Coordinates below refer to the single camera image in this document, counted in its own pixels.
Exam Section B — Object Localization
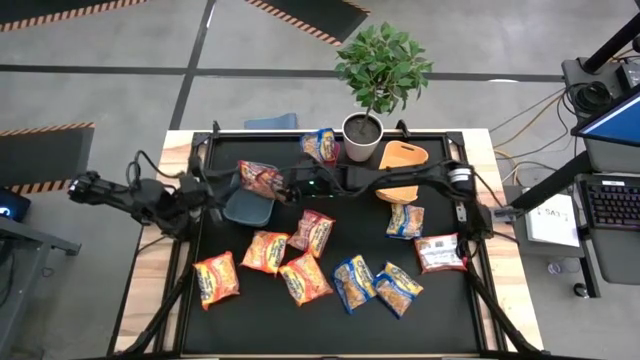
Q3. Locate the coiled black cable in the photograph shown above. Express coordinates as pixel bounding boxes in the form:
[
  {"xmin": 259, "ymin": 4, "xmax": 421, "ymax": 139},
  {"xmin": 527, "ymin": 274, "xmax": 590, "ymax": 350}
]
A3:
[{"xmin": 569, "ymin": 79, "xmax": 617, "ymax": 119}]

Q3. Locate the white labelled box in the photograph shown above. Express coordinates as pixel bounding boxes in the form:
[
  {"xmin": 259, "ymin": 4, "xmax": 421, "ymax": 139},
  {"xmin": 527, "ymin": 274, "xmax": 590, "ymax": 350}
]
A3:
[{"xmin": 524, "ymin": 193, "xmax": 582, "ymax": 250}]

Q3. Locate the black device with blue light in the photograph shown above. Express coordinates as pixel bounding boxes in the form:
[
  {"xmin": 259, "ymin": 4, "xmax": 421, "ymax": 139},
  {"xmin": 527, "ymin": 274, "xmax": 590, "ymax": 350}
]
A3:
[{"xmin": 0, "ymin": 187, "xmax": 32, "ymax": 224}]

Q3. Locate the white plant pot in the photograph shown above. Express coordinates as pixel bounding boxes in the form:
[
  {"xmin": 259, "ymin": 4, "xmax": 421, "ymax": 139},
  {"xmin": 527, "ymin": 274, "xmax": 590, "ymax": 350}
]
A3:
[{"xmin": 341, "ymin": 111, "xmax": 385, "ymax": 163}]

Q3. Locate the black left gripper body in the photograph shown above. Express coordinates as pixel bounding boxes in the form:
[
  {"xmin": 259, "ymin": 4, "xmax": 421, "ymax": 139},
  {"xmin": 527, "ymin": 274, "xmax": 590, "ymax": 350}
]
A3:
[{"xmin": 179, "ymin": 167, "xmax": 224, "ymax": 221}]

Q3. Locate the yellow plastic bin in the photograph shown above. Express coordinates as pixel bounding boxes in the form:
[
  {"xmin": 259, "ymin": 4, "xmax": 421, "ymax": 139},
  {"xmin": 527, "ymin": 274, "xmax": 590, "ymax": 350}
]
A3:
[{"xmin": 373, "ymin": 140, "xmax": 430, "ymax": 205}]

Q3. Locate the blue ramen noodle pack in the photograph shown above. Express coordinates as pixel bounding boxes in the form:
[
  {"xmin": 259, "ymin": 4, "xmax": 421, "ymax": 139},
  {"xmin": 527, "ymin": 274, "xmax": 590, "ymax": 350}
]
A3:
[
  {"xmin": 372, "ymin": 261, "xmax": 424, "ymax": 320},
  {"xmin": 300, "ymin": 128, "xmax": 338, "ymax": 164},
  {"xmin": 333, "ymin": 253, "xmax": 377, "ymax": 315},
  {"xmin": 385, "ymin": 202, "xmax": 426, "ymax": 240}
]

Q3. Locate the blue-grey plastic bin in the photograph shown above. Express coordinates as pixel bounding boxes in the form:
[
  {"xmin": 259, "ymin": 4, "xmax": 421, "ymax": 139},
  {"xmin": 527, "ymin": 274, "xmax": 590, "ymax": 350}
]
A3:
[{"xmin": 222, "ymin": 162, "xmax": 277, "ymax": 229}]

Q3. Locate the black pole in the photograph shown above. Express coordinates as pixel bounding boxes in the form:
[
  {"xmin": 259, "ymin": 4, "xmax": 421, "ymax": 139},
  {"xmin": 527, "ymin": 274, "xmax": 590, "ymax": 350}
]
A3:
[{"xmin": 581, "ymin": 10, "xmax": 640, "ymax": 76}]

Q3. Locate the black keyboard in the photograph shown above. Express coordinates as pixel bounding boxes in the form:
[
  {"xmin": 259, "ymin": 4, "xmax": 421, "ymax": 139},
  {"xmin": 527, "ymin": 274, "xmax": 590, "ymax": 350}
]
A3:
[{"xmin": 578, "ymin": 175, "xmax": 640, "ymax": 232}]

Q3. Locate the yellow floor cable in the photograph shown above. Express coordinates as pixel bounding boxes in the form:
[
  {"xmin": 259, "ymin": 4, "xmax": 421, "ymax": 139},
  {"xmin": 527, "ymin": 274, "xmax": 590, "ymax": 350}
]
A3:
[{"xmin": 492, "ymin": 94, "xmax": 566, "ymax": 151}]

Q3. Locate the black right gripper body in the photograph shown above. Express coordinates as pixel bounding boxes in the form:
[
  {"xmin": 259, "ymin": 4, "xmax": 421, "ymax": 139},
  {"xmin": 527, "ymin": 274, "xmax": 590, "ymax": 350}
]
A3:
[{"xmin": 294, "ymin": 165, "xmax": 347, "ymax": 200}]

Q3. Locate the grey equipment box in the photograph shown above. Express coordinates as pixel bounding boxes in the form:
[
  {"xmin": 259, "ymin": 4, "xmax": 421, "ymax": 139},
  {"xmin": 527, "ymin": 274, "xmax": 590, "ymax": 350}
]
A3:
[{"xmin": 560, "ymin": 55, "xmax": 626, "ymax": 109}]

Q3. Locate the computer monitor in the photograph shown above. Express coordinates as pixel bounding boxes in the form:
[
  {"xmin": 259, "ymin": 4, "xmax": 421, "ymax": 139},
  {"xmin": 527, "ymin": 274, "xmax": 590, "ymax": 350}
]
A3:
[{"xmin": 570, "ymin": 89, "xmax": 640, "ymax": 149}]

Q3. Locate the grey computer desk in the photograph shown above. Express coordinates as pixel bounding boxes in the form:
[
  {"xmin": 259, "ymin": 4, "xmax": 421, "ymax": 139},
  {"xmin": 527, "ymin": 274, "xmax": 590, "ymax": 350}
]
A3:
[{"xmin": 573, "ymin": 172, "xmax": 640, "ymax": 287}]

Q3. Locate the black hazard-striped floor mat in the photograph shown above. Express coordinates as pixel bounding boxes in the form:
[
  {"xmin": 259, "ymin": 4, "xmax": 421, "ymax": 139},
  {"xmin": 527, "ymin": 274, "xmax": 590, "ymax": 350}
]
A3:
[
  {"xmin": 0, "ymin": 121, "xmax": 96, "ymax": 196},
  {"xmin": 243, "ymin": 0, "xmax": 372, "ymax": 48},
  {"xmin": 0, "ymin": 0, "xmax": 151, "ymax": 34}
]

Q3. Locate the grey side desk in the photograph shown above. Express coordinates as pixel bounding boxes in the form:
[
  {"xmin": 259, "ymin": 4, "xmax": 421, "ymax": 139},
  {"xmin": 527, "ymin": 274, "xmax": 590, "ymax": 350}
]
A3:
[{"xmin": 0, "ymin": 215, "xmax": 82, "ymax": 360}]

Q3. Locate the orange ramen noodle pack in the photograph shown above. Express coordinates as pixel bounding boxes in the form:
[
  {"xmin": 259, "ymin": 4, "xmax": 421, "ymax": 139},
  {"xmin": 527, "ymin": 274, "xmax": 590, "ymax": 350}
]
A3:
[
  {"xmin": 192, "ymin": 250, "xmax": 241, "ymax": 312},
  {"xmin": 240, "ymin": 230, "xmax": 290, "ymax": 276},
  {"xmin": 278, "ymin": 251, "xmax": 334, "ymax": 307}
]

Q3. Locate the black table mat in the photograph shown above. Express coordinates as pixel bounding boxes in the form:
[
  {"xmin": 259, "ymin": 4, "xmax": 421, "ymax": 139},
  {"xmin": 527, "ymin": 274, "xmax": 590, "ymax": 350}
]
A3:
[{"xmin": 180, "ymin": 133, "xmax": 482, "ymax": 356}]

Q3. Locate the black diagonal support bar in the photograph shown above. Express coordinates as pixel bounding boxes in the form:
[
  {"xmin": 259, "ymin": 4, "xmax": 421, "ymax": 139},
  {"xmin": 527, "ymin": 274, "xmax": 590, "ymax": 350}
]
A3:
[{"xmin": 510, "ymin": 149, "xmax": 596, "ymax": 211}]

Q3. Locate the small green leafy tree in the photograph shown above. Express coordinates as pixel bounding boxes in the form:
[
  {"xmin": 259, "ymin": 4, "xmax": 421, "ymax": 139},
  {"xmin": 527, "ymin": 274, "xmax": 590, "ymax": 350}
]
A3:
[{"xmin": 334, "ymin": 20, "xmax": 434, "ymax": 126}]

